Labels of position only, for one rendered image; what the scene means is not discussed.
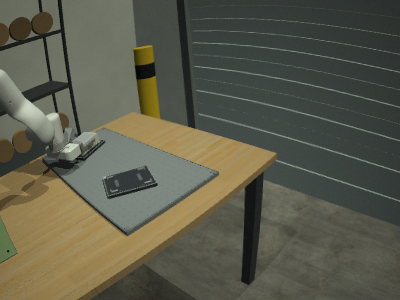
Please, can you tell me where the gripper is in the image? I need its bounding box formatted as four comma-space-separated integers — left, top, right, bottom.
45, 138, 95, 161

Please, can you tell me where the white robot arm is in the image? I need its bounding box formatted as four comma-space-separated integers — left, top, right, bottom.
0, 70, 76, 152

